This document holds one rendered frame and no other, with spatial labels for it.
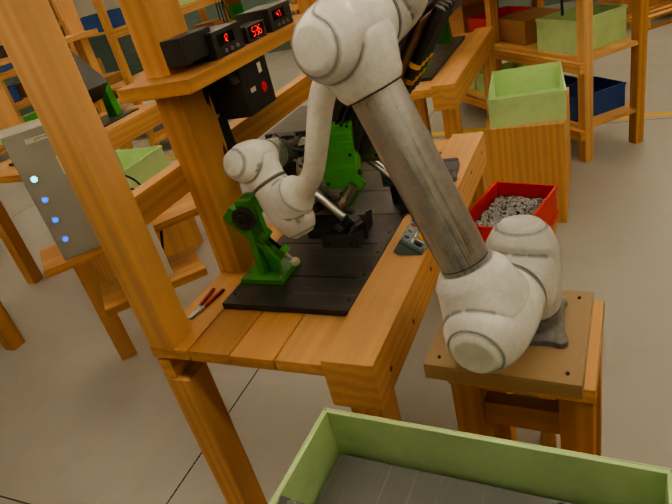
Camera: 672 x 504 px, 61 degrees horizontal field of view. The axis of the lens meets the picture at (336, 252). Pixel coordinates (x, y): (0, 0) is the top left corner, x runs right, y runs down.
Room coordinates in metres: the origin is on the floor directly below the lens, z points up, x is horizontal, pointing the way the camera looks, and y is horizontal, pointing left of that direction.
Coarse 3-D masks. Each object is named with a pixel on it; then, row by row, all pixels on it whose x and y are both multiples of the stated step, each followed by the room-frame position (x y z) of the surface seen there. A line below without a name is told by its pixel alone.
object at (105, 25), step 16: (96, 0) 6.56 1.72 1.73; (192, 0) 7.99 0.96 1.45; (208, 0) 8.16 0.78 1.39; (224, 0) 8.50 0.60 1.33; (96, 16) 6.59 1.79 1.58; (112, 16) 6.76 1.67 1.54; (112, 32) 6.53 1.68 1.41; (128, 32) 6.73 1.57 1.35; (112, 48) 6.58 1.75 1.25; (128, 80) 6.56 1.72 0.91; (160, 128) 6.79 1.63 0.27
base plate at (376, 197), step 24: (360, 192) 2.02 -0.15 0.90; (384, 192) 1.96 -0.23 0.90; (384, 216) 1.77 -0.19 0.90; (288, 240) 1.77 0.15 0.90; (312, 240) 1.73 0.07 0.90; (384, 240) 1.60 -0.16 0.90; (312, 264) 1.57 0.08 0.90; (336, 264) 1.53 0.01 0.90; (360, 264) 1.49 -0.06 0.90; (240, 288) 1.53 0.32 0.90; (264, 288) 1.50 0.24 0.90; (288, 288) 1.46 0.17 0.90; (312, 288) 1.43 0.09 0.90; (336, 288) 1.39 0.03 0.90; (360, 288) 1.36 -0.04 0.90; (288, 312) 1.36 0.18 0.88; (312, 312) 1.32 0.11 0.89; (336, 312) 1.29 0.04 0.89
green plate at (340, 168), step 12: (336, 132) 1.73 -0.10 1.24; (348, 132) 1.71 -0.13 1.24; (336, 144) 1.73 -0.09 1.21; (348, 144) 1.71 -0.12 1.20; (336, 156) 1.72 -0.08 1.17; (348, 156) 1.70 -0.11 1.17; (360, 156) 1.76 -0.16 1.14; (336, 168) 1.72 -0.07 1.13; (348, 168) 1.70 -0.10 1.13; (360, 168) 1.75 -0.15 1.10; (324, 180) 1.73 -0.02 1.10; (336, 180) 1.71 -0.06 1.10; (348, 180) 1.69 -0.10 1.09
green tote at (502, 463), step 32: (320, 416) 0.85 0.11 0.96; (352, 416) 0.83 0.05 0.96; (320, 448) 0.81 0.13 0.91; (352, 448) 0.84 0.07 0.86; (384, 448) 0.80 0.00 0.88; (416, 448) 0.76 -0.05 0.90; (448, 448) 0.73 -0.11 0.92; (480, 448) 0.69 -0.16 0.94; (512, 448) 0.66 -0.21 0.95; (544, 448) 0.64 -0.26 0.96; (288, 480) 0.71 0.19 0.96; (320, 480) 0.78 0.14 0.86; (480, 480) 0.70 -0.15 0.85; (512, 480) 0.67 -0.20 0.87; (544, 480) 0.64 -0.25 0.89; (576, 480) 0.61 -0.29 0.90; (608, 480) 0.59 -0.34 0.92; (640, 480) 0.56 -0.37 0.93
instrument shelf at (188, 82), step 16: (272, 32) 2.01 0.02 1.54; (288, 32) 2.04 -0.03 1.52; (256, 48) 1.84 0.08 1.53; (272, 48) 1.92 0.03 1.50; (208, 64) 1.68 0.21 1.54; (224, 64) 1.68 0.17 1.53; (240, 64) 1.75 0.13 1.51; (144, 80) 1.69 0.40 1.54; (160, 80) 1.62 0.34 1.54; (176, 80) 1.55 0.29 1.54; (192, 80) 1.54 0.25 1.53; (208, 80) 1.60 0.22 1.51; (128, 96) 1.63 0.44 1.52; (144, 96) 1.60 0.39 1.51; (160, 96) 1.58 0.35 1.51; (176, 96) 1.55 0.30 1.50
